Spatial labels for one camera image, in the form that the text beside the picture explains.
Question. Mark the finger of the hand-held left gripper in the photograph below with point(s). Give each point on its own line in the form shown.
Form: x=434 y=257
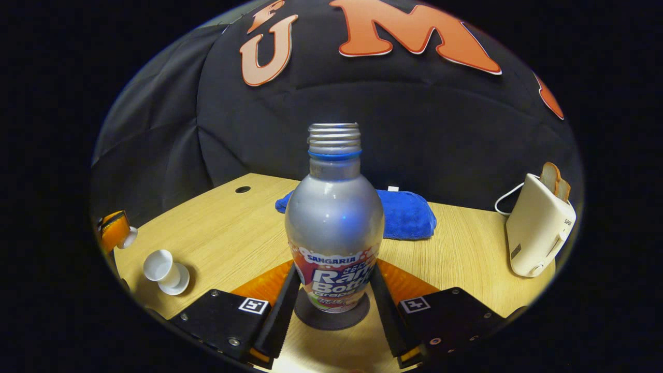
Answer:
x=114 y=230

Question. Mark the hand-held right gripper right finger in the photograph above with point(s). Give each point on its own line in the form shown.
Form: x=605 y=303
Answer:
x=386 y=316

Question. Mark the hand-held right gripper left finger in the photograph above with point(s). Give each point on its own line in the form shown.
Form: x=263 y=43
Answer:
x=285 y=311

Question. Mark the dark round coaster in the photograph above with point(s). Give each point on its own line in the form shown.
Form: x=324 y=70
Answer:
x=331 y=320

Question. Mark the white teacup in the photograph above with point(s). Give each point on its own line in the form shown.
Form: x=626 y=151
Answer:
x=158 y=264

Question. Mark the silver water bottle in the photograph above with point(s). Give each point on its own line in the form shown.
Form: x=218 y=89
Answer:
x=334 y=217

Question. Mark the blue towel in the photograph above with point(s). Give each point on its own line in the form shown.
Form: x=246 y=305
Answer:
x=406 y=217

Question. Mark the white toaster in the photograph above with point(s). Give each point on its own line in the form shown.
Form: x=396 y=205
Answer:
x=536 y=233

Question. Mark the black backdrop cloth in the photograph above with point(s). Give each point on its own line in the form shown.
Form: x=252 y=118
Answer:
x=414 y=129

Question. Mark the bread slice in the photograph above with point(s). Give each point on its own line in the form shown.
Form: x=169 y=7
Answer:
x=549 y=178
x=564 y=190

